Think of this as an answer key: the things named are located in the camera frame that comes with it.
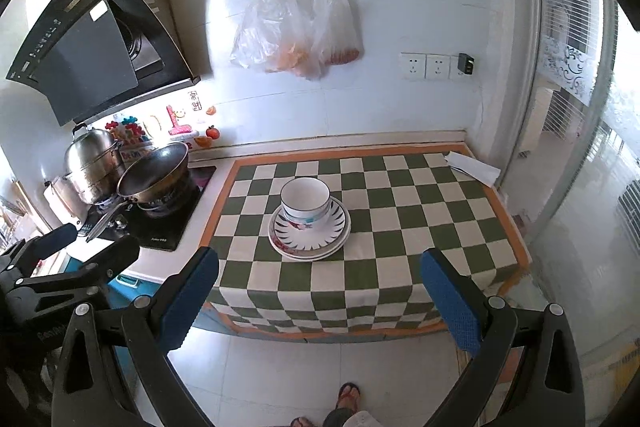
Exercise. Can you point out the white wall socket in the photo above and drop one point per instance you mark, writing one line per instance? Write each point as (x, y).
(438, 67)
(413, 66)
(453, 69)

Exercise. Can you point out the dark frying pan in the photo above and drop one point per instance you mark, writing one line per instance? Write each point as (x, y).
(155, 172)

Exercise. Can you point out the glass sliding door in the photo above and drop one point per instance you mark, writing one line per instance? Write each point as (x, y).
(565, 72)

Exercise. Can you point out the black plug adapter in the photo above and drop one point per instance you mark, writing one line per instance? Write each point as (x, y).
(466, 63)

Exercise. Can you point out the white bowl with coloured hearts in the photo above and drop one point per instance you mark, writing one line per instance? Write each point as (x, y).
(300, 223)

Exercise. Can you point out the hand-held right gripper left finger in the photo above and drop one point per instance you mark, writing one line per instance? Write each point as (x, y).
(190, 302)

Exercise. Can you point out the white plate with blue leaves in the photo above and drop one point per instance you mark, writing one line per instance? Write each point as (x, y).
(336, 227)

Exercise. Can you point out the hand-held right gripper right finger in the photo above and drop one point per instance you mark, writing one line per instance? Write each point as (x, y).
(450, 302)

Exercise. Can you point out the steel steamer pot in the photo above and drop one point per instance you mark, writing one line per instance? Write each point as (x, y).
(92, 162)

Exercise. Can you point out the orange fruit wall sticker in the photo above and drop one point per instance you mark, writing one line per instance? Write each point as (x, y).
(213, 132)

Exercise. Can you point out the black range hood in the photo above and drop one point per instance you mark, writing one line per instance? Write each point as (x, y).
(90, 52)

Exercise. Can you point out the person's right foot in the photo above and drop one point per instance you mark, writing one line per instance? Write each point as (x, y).
(348, 396)

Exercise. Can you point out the person's left foot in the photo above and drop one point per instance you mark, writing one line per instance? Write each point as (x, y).
(301, 422)

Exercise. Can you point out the person's foot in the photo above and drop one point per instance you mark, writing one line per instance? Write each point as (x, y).
(348, 396)
(301, 422)

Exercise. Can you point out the clear bag with orange produce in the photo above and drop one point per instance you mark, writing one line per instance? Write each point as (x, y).
(280, 37)

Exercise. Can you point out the colourful shapes wall sticker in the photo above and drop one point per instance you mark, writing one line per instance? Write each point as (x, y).
(127, 137)

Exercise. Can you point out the clear bag with red produce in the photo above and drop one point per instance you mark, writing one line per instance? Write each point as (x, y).
(337, 32)

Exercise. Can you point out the white container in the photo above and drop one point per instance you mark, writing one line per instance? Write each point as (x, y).
(62, 202)

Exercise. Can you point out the orange slice wall sticker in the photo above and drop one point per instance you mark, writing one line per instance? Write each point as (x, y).
(202, 142)

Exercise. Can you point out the white bowl with red flowers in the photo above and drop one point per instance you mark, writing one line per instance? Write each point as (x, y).
(305, 196)

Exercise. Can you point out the white folded paper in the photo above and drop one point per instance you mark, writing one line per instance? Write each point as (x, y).
(472, 167)

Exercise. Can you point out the green white checkered tablecloth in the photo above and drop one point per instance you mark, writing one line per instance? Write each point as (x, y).
(400, 217)

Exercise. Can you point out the white plate with pink rose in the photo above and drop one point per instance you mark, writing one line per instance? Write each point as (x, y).
(300, 256)

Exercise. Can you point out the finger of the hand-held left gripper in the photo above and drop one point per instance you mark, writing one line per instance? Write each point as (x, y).
(117, 254)
(52, 239)

